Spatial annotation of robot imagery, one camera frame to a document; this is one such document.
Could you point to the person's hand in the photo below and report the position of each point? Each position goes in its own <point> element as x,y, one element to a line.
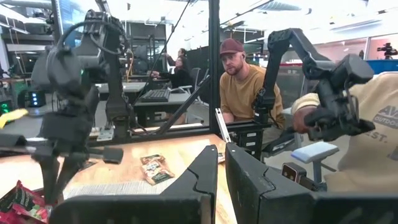
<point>300,119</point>

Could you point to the silver metal bracket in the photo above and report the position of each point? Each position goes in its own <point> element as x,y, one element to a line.
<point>223,126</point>

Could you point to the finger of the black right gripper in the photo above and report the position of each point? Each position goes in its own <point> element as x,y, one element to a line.
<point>70,171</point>
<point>49,177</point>

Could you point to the small silver camera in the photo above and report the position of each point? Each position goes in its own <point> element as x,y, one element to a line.
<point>293,172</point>

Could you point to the black keyboard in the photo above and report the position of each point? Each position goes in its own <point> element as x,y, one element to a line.
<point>155,96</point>

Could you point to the camera on tripod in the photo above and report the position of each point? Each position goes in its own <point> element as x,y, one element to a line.
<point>387,49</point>

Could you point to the grey padded chair armrest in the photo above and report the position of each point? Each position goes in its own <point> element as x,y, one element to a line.
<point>314,151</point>

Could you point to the grey woven placemat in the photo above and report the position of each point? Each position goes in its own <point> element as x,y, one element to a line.
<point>124,188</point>

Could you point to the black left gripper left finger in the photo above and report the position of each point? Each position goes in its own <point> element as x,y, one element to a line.
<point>174,205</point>

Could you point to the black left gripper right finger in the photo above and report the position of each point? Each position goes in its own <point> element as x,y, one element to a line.
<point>280,208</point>

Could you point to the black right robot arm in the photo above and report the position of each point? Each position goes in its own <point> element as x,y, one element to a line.
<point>116,93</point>

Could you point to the person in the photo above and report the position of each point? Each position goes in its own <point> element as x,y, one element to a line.
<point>178,77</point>
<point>182,53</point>
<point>373,155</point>
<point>242,93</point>

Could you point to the red strawberry tea packet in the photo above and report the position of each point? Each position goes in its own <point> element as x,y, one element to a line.
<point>31,217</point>
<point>21,199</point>

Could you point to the black aluminium table frame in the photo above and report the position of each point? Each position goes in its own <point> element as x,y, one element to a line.
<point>214,62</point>

